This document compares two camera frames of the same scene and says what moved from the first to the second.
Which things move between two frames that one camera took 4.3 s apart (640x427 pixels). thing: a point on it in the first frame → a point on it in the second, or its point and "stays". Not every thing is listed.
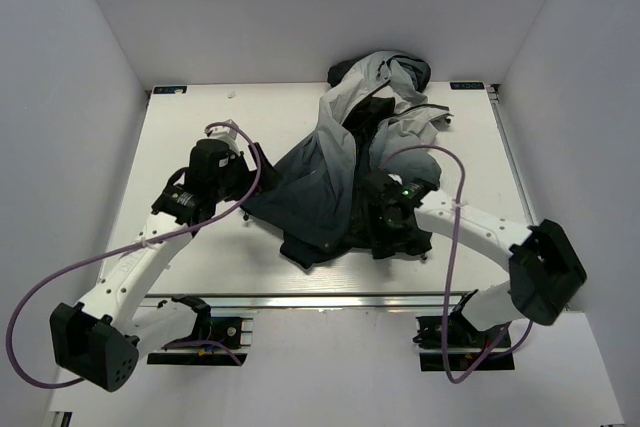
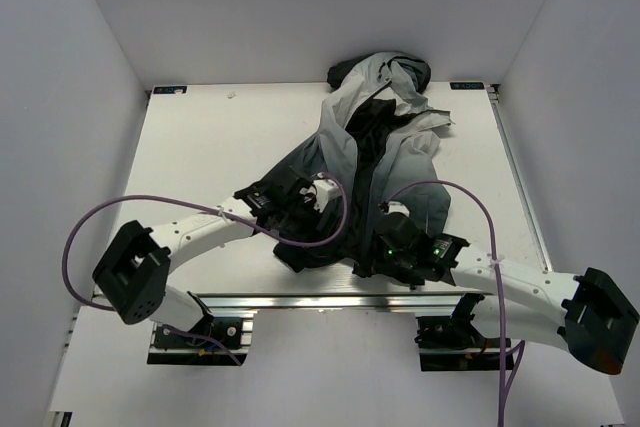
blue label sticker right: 467,85 stays
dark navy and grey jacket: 370,122 stays
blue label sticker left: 169,89 stays
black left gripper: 249,176 → 308,203
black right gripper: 382,237 → 375,263
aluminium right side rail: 511,156 stays
